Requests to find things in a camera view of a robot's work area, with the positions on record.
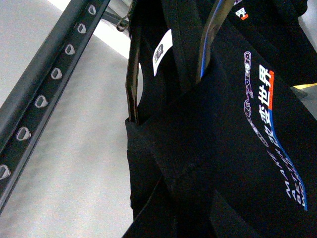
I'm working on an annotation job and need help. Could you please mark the wooden clothes hanger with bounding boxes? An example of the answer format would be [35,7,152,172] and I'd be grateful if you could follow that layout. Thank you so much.
[126,0,234,124]

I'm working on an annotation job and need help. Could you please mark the black printed t-shirt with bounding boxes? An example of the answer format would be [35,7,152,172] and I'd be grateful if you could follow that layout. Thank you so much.
[228,0,317,86]
[125,10,317,238]

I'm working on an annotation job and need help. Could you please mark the black perforated metal rail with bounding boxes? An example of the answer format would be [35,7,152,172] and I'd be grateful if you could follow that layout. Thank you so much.
[0,0,109,208]

